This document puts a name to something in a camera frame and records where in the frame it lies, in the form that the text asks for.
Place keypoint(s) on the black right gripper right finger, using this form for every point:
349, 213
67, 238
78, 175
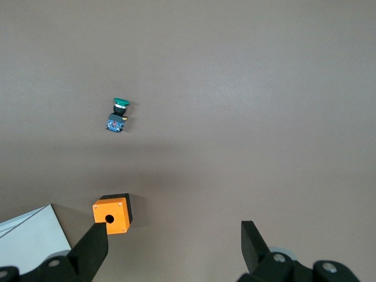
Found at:
255, 252

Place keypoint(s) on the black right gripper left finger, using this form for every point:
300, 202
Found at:
88, 252

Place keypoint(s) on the orange button enclosure box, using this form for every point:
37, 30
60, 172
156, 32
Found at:
113, 216

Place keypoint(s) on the green mushroom push button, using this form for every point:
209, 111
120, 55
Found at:
117, 116

